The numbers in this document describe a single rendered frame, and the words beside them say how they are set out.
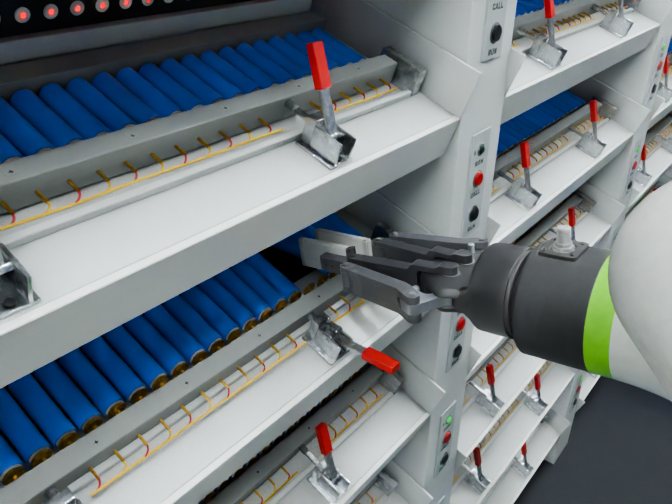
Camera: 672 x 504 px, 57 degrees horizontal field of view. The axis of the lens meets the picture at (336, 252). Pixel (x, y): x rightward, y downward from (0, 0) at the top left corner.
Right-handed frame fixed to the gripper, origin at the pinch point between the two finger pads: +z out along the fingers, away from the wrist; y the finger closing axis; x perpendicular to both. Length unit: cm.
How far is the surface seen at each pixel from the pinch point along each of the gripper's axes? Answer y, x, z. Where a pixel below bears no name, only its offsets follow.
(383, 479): -10.5, 42.0, 6.6
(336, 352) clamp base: 6.3, 6.9, -4.2
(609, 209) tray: -82, 25, -1
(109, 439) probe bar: 27.0, 3.6, -0.2
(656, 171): -118, 28, 0
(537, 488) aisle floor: -73, 98, 10
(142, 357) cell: 20.7, 1.7, 4.1
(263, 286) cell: 6.6, 1.7, 4.1
